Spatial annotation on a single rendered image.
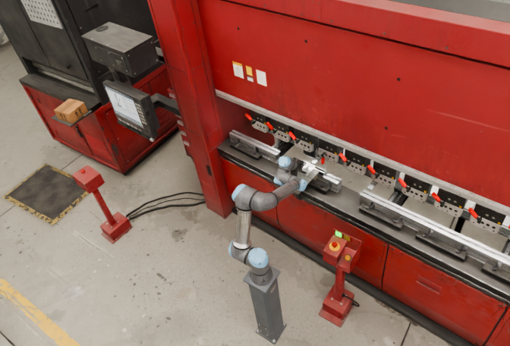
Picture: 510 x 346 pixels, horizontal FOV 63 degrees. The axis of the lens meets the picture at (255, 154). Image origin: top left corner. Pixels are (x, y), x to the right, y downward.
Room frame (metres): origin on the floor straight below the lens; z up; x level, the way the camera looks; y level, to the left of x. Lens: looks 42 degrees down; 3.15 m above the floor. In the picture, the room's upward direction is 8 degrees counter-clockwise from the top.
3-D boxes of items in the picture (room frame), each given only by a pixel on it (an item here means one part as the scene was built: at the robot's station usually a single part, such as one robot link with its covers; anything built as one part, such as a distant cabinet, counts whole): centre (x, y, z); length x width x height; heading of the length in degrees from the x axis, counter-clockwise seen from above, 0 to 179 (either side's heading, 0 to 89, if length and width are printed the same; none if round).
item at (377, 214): (1.69, -0.78, 0.89); 0.30 x 0.05 x 0.03; 45
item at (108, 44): (2.72, 0.82, 1.53); 0.51 x 0.25 x 0.85; 45
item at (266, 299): (1.45, 0.07, 0.39); 0.18 x 0.18 x 0.77; 50
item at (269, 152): (2.55, -0.01, 0.92); 0.50 x 0.06 x 0.10; 45
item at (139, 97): (2.62, 0.85, 1.42); 0.45 x 0.12 x 0.36; 45
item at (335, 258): (1.56, -0.48, 0.75); 0.20 x 0.16 x 0.18; 49
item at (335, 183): (2.12, -0.43, 0.92); 0.39 x 0.06 x 0.10; 45
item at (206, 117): (2.97, 0.17, 1.15); 0.85 x 0.25 x 2.30; 135
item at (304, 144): (2.17, -0.37, 1.26); 0.15 x 0.09 x 0.17; 45
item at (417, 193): (1.60, -0.93, 1.26); 0.15 x 0.09 x 0.17; 45
